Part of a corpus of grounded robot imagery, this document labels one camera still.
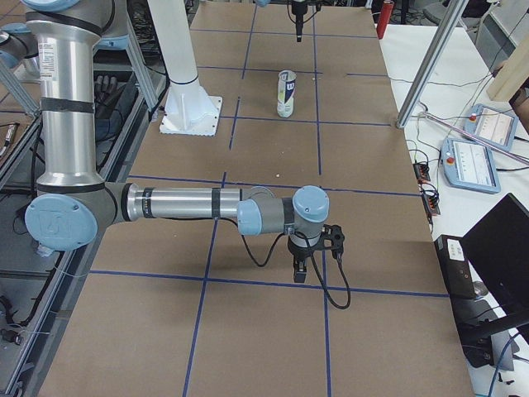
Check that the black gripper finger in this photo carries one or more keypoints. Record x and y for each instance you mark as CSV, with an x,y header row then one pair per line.
x,y
296,275
300,30
297,29
302,275

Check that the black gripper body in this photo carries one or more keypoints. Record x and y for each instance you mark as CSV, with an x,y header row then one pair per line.
x,y
300,251
298,17

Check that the clear tennis ball can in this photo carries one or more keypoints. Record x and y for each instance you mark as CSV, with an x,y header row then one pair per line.
x,y
286,90

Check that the red cylinder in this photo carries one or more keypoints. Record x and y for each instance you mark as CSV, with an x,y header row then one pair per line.
x,y
384,17

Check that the orange black connector block near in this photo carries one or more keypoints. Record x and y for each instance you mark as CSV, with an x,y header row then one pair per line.
x,y
430,198

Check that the orange black connector block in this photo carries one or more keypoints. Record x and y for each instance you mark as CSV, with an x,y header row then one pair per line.
x,y
430,198
421,170

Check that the orange black connector block far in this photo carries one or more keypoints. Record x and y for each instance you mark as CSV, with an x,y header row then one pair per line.
x,y
421,170

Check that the black desktop computer box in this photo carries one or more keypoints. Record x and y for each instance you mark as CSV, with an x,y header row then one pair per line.
x,y
454,267

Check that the near teach pendant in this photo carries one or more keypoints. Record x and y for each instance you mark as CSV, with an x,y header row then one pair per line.
x,y
470,166

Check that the teach pendant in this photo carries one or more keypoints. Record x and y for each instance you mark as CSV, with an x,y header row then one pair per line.
x,y
470,166
495,126

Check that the black computer monitor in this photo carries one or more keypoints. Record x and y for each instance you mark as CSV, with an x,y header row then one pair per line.
x,y
497,247

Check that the black glove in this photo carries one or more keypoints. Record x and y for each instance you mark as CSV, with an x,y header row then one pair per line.
x,y
107,91

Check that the wooden board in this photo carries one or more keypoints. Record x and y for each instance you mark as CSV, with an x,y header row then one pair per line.
x,y
511,76

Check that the far teach pendant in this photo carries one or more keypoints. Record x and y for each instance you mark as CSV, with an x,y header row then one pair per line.
x,y
495,126

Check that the silver rod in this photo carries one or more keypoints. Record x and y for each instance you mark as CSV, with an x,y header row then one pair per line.
x,y
475,138

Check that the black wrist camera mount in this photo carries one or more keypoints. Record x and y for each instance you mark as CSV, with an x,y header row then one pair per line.
x,y
332,239

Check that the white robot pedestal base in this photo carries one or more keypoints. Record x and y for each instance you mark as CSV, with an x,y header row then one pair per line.
x,y
188,109

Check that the aluminium frame post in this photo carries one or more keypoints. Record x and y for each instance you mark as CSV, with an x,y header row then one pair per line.
x,y
439,41

